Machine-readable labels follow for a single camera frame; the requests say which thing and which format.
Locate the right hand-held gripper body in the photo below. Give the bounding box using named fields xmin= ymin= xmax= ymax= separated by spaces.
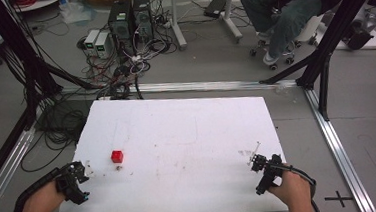
xmin=253 ymin=152 xmax=295 ymax=196

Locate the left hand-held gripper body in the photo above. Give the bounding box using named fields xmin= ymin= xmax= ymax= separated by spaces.
xmin=54 ymin=160 xmax=92 ymax=207

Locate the red cube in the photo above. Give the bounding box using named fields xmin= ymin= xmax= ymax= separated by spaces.
xmin=110 ymin=149 xmax=125 ymax=165

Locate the person's right hand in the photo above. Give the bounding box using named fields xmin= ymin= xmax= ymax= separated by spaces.
xmin=266 ymin=168 xmax=315 ymax=212

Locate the person's left hand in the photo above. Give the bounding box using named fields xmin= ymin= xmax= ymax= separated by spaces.
xmin=22 ymin=180 xmax=68 ymax=212

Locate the white table board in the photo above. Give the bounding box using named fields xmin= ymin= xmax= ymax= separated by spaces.
xmin=46 ymin=86 xmax=291 ymax=212

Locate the white bench power supply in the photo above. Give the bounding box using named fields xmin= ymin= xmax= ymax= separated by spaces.
xmin=93 ymin=30 xmax=114 ymax=60
xmin=82 ymin=28 xmax=102 ymax=57

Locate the white wheeled chair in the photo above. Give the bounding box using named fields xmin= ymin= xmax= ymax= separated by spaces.
xmin=247 ymin=11 xmax=330 ymax=74

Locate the white desk leg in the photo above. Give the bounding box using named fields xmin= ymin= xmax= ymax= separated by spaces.
xmin=219 ymin=0 xmax=245 ymax=45
xmin=168 ymin=0 xmax=189 ymax=52

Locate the large black computer tower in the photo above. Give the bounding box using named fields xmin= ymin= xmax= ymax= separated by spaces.
xmin=105 ymin=0 xmax=137 ymax=57

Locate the clear plastic bag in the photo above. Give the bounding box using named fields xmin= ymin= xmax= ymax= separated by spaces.
xmin=57 ymin=0 xmax=99 ymax=27

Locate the black device on platform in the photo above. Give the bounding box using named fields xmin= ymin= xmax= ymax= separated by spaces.
xmin=343 ymin=18 xmax=376 ymax=52

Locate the slim black computer tower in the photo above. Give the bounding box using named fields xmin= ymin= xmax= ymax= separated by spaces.
xmin=130 ymin=0 xmax=156 ymax=45

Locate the flat black box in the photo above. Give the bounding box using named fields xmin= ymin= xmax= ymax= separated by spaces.
xmin=202 ymin=0 xmax=229 ymax=20

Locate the white floor platform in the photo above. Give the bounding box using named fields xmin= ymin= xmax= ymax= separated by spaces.
xmin=314 ymin=5 xmax=376 ymax=55

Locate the round white table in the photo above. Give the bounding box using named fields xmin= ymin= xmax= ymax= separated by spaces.
xmin=10 ymin=0 xmax=67 ymax=14

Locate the tangle of black cables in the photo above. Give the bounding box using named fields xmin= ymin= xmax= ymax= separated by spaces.
xmin=15 ymin=98 xmax=94 ymax=174

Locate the aluminium floor rail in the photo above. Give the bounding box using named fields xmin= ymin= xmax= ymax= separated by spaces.
xmin=57 ymin=70 xmax=300 ymax=105
xmin=302 ymin=83 xmax=376 ymax=212
xmin=0 ymin=127 xmax=43 ymax=212

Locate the black frame post with cables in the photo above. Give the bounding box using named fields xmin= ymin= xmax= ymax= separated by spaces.
xmin=0 ymin=0 xmax=113 ymax=197

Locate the red cable coil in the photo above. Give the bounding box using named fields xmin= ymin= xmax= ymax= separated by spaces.
xmin=12 ymin=0 xmax=39 ymax=8

